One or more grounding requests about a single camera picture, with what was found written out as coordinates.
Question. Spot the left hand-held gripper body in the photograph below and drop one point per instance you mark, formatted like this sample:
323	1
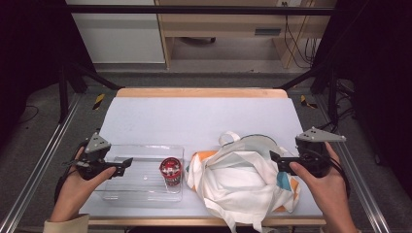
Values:
92	161

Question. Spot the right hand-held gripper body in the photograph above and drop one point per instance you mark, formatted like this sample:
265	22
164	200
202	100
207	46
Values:
312	158

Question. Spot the clear plastic tray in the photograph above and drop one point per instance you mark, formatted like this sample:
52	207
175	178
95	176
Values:
142	178

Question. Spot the red can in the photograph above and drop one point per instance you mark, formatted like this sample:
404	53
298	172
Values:
170	171

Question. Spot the white tote bag coloured blobs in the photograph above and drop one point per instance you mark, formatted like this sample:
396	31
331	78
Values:
236	184

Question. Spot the person's left hand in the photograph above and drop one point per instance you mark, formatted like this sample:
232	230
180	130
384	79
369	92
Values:
76	197

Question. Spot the person's right hand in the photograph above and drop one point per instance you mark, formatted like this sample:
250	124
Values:
332	197

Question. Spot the yellow black floor tape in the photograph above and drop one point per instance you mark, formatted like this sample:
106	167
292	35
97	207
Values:
98	101
306	102

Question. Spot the black metal stand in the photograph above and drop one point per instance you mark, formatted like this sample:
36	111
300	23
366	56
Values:
333	93
63	93

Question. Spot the pale blue table mat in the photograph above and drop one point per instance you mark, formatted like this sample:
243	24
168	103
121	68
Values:
181	119

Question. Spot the black curtain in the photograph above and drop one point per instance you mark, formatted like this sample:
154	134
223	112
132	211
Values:
382	81
29	48

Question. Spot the wooden table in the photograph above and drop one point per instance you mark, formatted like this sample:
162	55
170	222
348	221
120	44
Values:
200	93

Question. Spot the white cabinet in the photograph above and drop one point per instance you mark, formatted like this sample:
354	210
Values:
120	35

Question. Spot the light wooden desk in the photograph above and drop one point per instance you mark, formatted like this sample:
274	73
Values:
223	24

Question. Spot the aluminium floor rail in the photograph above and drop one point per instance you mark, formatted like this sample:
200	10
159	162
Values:
32	181
362	187

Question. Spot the black horizontal frame bar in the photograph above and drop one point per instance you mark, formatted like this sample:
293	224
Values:
194	9

